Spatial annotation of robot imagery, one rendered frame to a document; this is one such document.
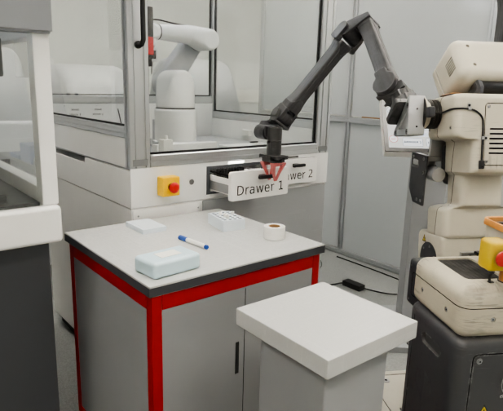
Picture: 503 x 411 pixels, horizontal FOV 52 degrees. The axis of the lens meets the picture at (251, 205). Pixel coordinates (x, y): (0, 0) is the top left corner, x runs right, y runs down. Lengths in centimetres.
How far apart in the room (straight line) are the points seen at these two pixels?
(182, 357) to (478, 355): 73
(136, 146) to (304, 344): 107
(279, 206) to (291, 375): 127
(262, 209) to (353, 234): 176
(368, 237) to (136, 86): 242
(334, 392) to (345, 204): 291
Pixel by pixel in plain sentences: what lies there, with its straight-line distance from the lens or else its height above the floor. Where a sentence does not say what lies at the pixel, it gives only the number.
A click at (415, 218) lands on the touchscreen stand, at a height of 62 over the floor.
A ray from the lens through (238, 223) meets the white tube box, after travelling 176.
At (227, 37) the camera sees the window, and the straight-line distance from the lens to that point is 209.
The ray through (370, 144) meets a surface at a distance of 374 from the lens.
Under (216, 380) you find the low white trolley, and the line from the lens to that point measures 155.
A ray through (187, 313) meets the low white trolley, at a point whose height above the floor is 66.
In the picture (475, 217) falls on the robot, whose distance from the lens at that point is 169.
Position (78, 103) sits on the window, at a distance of 231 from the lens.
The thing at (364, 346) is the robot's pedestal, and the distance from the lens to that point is 106.
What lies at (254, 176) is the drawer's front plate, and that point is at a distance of 197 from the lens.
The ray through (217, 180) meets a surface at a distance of 201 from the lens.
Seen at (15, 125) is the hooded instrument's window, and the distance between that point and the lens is 147.
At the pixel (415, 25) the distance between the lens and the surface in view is 358.
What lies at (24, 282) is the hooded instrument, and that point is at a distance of 163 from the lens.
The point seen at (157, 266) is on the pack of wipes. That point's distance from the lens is 132.
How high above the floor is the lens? 124
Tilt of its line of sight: 13 degrees down
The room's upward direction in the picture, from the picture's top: 2 degrees clockwise
